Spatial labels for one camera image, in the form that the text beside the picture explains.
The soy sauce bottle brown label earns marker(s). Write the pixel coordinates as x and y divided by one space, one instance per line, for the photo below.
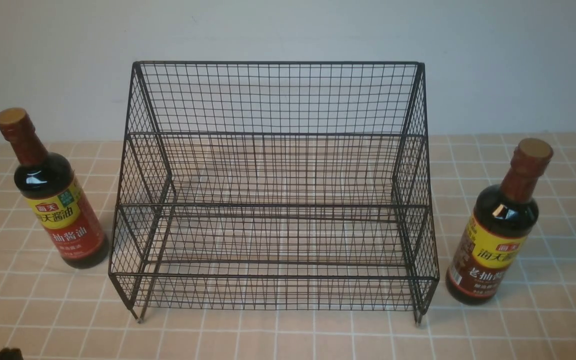
502 219

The soy sauce bottle red label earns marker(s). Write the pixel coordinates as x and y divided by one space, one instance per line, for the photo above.
49 185

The dark object at bottom edge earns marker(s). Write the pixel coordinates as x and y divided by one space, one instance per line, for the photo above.
8 353

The black wire mesh shelf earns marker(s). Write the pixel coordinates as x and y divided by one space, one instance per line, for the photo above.
275 185

